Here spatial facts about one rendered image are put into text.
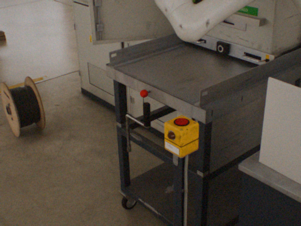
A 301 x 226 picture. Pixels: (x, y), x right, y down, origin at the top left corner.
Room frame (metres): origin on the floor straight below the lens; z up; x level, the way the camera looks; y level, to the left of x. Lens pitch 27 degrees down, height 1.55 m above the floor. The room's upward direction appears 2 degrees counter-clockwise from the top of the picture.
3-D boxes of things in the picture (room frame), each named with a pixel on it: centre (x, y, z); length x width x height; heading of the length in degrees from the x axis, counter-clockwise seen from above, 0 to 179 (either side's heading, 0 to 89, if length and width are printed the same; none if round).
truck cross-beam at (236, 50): (1.87, -0.38, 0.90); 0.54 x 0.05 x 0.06; 39
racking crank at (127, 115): (1.61, 0.05, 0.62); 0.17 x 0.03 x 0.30; 39
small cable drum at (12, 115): (2.71, 0.89, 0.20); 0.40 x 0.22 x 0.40; 32
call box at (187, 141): (1.15, -0.11, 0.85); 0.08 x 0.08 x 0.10; 39
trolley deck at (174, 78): (1.78, -0.27, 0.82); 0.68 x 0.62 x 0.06; 129
